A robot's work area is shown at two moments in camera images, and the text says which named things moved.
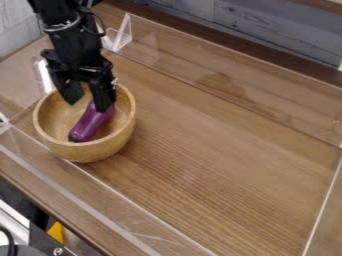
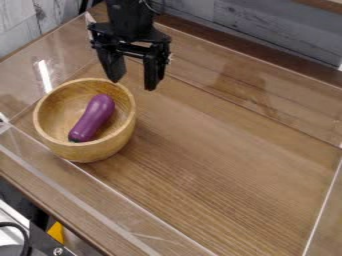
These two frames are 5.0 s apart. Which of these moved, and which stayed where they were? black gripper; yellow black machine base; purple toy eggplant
Moved: black gripper
Stayed: purple toy eggplant; yellow black machine base
